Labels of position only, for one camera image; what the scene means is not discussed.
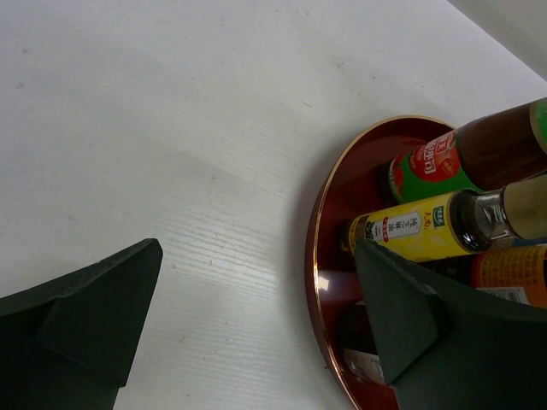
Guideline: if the silver lid spice jar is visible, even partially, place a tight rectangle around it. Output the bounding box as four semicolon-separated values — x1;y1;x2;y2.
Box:
337;301;385;385

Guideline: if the red round tray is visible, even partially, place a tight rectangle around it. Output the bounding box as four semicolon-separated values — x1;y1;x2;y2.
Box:
304;115;453;409

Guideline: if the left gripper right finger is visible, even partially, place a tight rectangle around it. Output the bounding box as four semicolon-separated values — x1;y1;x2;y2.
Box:
355;240;546;409

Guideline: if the red lid sauce jar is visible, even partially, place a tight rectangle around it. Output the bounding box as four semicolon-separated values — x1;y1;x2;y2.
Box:
470;244;546;308

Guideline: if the green label sauce bottle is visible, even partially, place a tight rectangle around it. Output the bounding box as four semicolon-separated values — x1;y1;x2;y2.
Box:
376;98;546;207

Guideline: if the small yellow label bottle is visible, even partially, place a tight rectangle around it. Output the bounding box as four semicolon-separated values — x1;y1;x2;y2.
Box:
340;175;546;262

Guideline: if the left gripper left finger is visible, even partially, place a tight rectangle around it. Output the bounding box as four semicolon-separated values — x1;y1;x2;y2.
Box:
1;238;162;409

